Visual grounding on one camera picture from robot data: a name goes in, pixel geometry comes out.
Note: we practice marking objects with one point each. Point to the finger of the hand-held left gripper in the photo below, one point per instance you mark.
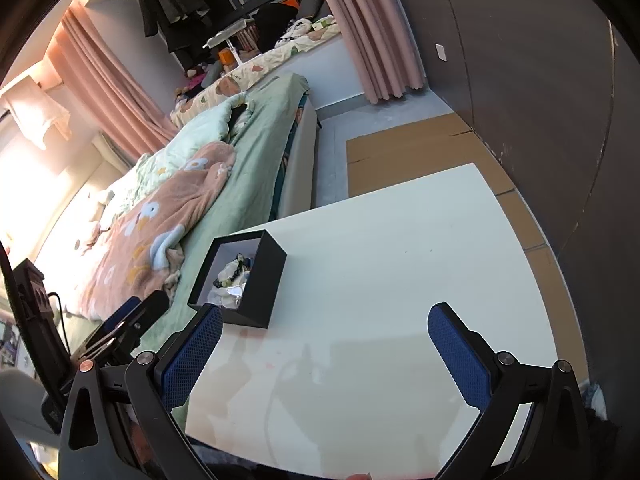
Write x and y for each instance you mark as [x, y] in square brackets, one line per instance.
[122, 310]
[150, 312]

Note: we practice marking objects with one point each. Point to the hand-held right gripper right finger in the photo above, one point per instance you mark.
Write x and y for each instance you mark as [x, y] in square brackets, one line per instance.
[460, 355]

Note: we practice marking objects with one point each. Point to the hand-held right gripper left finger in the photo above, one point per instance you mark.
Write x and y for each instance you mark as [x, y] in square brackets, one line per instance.
[192, 355]

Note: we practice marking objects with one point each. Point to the black jewelry box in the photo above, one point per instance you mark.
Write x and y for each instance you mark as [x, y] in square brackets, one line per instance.
[265, 285]

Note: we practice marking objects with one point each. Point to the silver pendant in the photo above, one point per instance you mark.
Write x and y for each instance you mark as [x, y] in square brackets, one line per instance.
[234, 292]

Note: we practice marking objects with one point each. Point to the crumpled items inside box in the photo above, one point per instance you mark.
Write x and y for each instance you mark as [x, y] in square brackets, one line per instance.
[235, 270]

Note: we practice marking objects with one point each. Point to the orange duck print blanket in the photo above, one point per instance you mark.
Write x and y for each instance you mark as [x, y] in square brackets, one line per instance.
[165, 200]

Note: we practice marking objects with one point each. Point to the bed with green sheet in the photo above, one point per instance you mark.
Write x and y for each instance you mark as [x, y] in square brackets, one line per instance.
[250, 170]

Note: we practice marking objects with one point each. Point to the light green quilt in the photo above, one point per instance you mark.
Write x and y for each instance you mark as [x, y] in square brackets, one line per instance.
[200, 130]

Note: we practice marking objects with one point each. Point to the white hanging cloth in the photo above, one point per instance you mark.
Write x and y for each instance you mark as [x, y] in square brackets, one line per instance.
[37, 110]

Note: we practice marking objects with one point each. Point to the cardboard floor sheet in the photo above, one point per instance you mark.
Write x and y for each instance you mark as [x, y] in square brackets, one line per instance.
[400, 145]

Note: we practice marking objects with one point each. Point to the pink curtain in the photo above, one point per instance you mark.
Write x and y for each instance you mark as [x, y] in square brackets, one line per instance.
[115, 90]
[380, 35]

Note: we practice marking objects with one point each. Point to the pink toy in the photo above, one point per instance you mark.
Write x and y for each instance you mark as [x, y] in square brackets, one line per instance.
[195, 79]

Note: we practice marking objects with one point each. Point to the green bolster pillow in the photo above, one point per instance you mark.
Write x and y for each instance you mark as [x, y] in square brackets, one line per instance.
[212, 71]

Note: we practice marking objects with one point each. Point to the orange box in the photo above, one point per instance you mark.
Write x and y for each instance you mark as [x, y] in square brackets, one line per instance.
[226, 57]

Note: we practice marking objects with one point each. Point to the bear print window seat cushion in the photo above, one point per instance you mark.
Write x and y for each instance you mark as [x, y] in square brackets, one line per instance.
[270, 57]

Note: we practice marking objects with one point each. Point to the small white folding table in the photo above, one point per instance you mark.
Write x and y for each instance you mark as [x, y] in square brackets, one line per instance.
[227, 35]

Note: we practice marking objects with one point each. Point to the black hanging coat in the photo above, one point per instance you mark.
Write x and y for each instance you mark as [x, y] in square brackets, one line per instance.
[160, 5]

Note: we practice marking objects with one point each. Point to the black bag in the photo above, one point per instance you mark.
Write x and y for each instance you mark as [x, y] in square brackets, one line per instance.
[275, 25]

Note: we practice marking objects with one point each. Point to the black and white plush toy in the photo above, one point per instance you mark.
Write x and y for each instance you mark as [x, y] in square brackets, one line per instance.
[297, 29]

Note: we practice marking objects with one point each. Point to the grey pillow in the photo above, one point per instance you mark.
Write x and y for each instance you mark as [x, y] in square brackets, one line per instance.
[315, 0]

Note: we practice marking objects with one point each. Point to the white wall socket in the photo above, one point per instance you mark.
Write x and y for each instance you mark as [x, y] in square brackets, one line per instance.
[441, 52]

